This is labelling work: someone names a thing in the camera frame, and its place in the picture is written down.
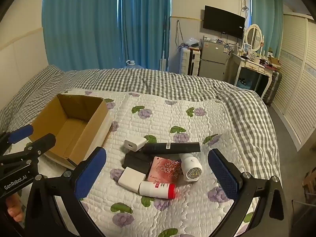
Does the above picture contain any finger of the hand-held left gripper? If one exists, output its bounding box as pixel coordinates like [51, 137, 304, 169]
[0, 133, 57, 170]
[0, 124, 34, 153]

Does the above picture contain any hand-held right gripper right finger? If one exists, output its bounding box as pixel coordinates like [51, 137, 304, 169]
[208, 149, 288, 237]

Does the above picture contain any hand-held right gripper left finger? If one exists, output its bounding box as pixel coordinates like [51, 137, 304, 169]
[25, 147, 107, 237]

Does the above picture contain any white USB charger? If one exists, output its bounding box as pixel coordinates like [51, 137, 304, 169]
[124, 138, 148, 152]

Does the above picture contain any black tube with barcode label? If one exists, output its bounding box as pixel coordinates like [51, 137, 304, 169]
[141, 142, 201, 155]

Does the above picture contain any person's left hand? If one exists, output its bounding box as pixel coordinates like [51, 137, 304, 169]
[6, 194, 26, 223]

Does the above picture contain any white cylinder with warning label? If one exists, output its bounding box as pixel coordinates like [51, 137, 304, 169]
[180, 153, 203, 182]

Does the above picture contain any white square box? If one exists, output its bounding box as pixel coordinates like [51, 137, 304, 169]
[118, 166, 147, 193]

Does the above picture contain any black rectangular case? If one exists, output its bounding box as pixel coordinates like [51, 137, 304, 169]
[121, 151, 152, 176]

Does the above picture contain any pink floral card packet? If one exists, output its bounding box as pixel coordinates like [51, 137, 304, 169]
[147, 156, 183, 184]

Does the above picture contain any white bottle with red cap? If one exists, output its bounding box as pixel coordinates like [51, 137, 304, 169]
[139, 181, 176, 199]

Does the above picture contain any white floral quilt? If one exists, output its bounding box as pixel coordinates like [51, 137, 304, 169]
[37, 89, 256, 237]

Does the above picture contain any grey suitcase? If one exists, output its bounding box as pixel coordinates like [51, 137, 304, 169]
[262, 70, 283, 105]

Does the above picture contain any bed with grey checked sheet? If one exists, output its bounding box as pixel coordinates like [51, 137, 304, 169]
[0, 64, 284, 237]

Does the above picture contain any white dressing table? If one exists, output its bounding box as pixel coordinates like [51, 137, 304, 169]
[230, 53, 272, 100]

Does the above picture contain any silver fridge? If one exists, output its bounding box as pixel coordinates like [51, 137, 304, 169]
[198, 39, 231, 78]

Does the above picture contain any white suitcase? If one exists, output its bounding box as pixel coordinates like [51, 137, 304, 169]
[180, 47, 201, 77]

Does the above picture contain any white louvered wardrobe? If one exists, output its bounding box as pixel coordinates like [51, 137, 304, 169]
[270, 12, 316, 151]

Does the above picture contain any blue curtain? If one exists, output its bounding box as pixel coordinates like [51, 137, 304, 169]
[249, 0, 284, 58]
[41, 0, 122, 71]
[118, 0, 172, 71]

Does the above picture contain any small cardboard box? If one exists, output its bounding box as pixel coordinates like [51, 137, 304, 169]
[268, 56, 282, 68]

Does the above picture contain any clear plastic bag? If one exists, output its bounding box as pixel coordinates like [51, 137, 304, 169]
[184, 38, 202, 49]

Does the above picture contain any oval white-framed mirror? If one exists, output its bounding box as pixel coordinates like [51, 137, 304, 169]
[244, 24, 265, 54]

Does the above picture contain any black wall television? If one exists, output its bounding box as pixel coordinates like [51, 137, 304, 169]
[203, 5, 246, 40]

